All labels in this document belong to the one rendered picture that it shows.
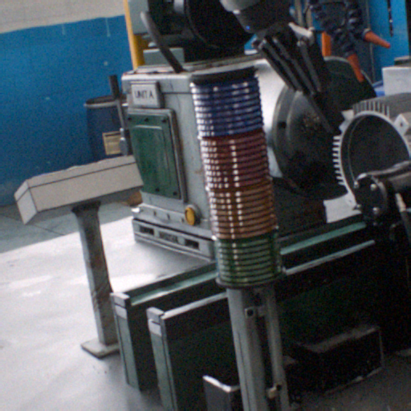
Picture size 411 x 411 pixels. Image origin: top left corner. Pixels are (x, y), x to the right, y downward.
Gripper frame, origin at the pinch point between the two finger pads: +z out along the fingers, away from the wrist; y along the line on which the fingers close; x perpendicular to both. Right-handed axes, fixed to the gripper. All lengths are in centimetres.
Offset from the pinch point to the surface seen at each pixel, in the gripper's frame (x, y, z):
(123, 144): 5, 68, 8
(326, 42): -279, 392, 183
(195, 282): 33.3, -2.6, 2.2
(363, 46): -407, 526, 279
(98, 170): 29.3, 13.7, -12.8
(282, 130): -0.3, 15.1, 5.4
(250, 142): 33, -39, -25
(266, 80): -6.5, 21.6, -0.2
